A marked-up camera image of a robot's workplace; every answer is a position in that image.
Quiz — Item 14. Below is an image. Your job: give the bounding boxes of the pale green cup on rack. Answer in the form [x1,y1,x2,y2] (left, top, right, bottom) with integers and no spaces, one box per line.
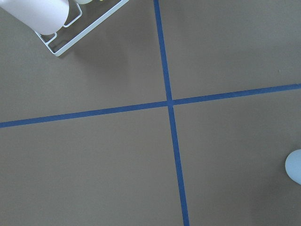
[75,0,92,4]

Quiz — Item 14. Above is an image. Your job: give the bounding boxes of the light blue cup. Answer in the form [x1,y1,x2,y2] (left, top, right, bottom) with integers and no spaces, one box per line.
[285,149,301,185]

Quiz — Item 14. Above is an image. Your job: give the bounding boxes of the pink cup on rack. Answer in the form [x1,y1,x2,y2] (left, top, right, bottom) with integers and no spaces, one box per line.
[0,0,69,35]

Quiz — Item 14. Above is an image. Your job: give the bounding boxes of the white rack with cups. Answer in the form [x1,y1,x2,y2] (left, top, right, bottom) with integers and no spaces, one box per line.
[36,0,128,57]

